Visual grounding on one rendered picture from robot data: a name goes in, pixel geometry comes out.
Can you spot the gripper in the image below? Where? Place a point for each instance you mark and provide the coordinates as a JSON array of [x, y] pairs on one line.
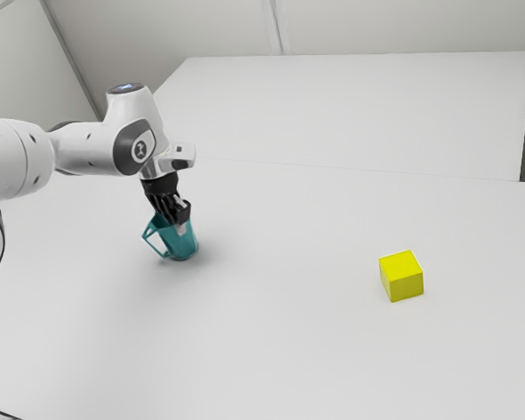
[[159, 191]]

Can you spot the teal faceted mug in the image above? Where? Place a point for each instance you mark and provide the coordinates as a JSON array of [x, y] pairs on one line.
[[180, 245]]

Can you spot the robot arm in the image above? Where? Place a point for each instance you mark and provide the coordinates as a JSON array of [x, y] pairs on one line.
[[83, 144]]

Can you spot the yellow cube block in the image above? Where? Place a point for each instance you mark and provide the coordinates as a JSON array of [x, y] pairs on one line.
[[401, 275]]

